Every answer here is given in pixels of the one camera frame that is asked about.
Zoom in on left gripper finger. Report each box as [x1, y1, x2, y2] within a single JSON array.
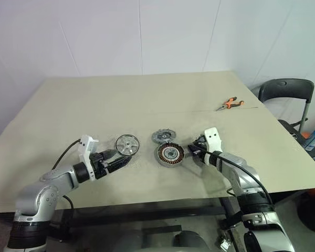
[[107, 156, 133, 174], [102, 149, 122, 160]]

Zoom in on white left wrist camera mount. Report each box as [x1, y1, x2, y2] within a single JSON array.
[[78, 135, 99, 182]]

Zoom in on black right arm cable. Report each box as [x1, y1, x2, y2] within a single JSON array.
[[193, 149, 276, 211]]

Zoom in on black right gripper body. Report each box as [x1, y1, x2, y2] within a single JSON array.
[[196, 136, 208, 164]]

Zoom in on black folding chair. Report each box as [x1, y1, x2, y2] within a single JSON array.
[[257, 78, 315, 140]]

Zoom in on orange stool top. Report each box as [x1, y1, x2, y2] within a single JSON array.
[[300, 132, 315, 163]]

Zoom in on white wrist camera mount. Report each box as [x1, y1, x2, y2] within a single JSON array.
[[78, 135, 99, 182], [203, 127, 224, 165]]

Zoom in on small metal bracket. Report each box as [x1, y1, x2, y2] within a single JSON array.
[[217, 228, 232, 250]]

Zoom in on black bin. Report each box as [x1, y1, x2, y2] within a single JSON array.
[[296, 187, 315, 233]]

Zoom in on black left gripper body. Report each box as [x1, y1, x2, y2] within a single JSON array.
[[90, 151, 114, 181]]

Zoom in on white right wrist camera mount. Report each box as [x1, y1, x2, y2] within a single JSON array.
[[203, 127, 224, 165]]

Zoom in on dark rounded shape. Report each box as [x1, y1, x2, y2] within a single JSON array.
[[173, 230, 208, 252]]

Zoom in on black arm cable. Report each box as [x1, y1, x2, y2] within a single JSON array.
[[51, 140, 82, 210], [193, 149, 276, 211]]

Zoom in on grey round motor lid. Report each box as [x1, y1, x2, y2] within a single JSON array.
[[151, 128, 177, 144]]

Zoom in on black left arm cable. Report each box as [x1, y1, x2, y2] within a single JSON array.
[[51, 140, 82, 210]]

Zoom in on black table frame bar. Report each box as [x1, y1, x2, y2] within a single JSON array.
[[55, 201, 226, 220]]

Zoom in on motor housing with copper windings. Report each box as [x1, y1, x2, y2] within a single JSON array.
[[154, 143, 185, 168]]

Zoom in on silver spoked rotor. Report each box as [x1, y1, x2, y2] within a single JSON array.
[[115, 134, 141, 156]]

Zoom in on orange handled pliers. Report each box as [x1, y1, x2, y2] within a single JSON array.
[[216, 96, 245, 112]]

